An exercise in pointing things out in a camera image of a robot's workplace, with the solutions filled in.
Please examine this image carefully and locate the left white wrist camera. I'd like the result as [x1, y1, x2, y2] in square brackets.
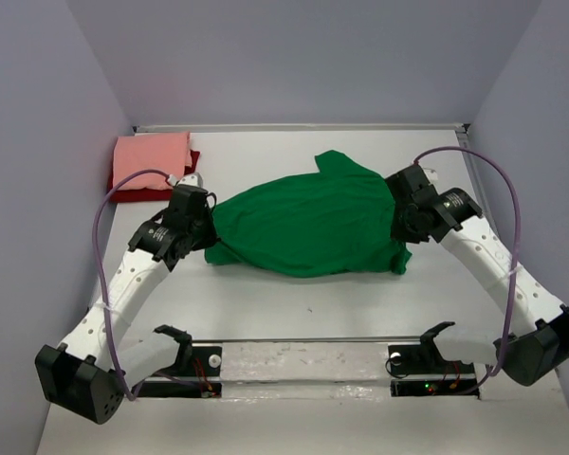
[166, 173, 204, 188]

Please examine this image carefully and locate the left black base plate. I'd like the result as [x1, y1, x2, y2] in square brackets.
[137, 344, 223, 399]

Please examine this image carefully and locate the green t-shirt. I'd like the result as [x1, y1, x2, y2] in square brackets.
[204, 151, 412, 279]

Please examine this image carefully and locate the dark red folded t-shirt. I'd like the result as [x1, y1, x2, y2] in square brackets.
[109, 150, 201, 204]

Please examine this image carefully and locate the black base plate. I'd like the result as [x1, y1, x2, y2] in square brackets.
[385, 344, 479, 398]
[137, 344, 223, 399]

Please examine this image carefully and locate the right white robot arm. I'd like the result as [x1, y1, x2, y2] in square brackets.
[385, 164, 569, 387]

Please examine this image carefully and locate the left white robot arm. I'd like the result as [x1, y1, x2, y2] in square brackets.
[34, 173, 217, 425]

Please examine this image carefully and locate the pink folded t-shirt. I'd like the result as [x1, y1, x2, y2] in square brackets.
[112, 132, 193, 185]

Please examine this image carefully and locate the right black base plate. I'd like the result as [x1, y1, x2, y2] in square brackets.
[385, 344, 479, 398]

